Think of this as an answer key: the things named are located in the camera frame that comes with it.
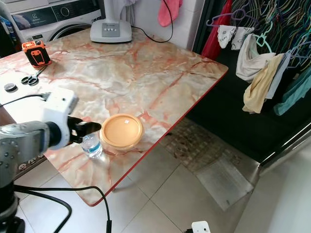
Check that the grey hanging garment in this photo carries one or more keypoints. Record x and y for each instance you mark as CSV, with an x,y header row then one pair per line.
x,y
281,73

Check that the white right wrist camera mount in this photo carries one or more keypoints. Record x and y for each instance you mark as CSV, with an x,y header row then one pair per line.
x,y
201,227

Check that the patterned floor mat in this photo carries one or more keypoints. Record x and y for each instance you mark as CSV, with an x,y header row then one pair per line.
x,y
214,165

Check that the clear water bottle blue label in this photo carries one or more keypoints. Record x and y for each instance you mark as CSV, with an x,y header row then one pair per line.
x,y
92,148

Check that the brown paw print doormat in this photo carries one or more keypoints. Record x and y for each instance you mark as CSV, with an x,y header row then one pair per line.
x,y
29,166

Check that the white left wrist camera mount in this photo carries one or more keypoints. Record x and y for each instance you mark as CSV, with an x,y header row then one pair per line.
x,y
59,109

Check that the black round cap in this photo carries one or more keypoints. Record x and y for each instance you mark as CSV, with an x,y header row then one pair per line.
x,y
10,87

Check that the white washing machine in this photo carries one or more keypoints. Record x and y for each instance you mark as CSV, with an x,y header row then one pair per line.
x,y
58,17

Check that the pink hanging cloth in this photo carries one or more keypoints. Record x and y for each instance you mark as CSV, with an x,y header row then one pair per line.
x,y
169,13

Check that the clothes rack with hangers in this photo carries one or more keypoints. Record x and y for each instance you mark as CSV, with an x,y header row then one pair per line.
x,y
277,19

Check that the white standing fan base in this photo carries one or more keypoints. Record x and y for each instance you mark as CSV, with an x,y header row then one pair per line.
x,y
111,30

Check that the orange black box device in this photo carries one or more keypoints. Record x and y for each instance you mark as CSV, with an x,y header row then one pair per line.
x,y
37,54

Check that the white hanging garment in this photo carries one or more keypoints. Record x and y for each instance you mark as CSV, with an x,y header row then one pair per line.
x,y
252,63

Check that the marble pattern folding table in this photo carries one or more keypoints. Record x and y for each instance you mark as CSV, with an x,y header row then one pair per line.
x,y
126,73

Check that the white hanging sock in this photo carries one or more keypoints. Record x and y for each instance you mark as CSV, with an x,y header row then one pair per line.
x,y
227,35
242,38

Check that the blue detergent bottle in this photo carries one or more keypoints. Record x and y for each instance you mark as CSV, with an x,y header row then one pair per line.
x,y
6,29

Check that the green plastic hanger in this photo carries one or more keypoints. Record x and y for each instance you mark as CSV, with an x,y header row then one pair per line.
x,y
265,46

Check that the red hanging cloth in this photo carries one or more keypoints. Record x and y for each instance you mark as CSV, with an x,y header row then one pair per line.
x,y
216,39

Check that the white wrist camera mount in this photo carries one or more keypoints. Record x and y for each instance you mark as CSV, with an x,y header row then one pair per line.
x,y
59,109
201,227

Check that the orange bowl with lid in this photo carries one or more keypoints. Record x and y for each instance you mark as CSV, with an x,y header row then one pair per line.
x,y
122,131

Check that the teal hanging garment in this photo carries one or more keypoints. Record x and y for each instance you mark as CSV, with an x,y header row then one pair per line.
x,y
296,92

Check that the yellow hanging garment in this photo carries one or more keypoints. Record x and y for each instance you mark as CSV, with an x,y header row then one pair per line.
x,y
262,87

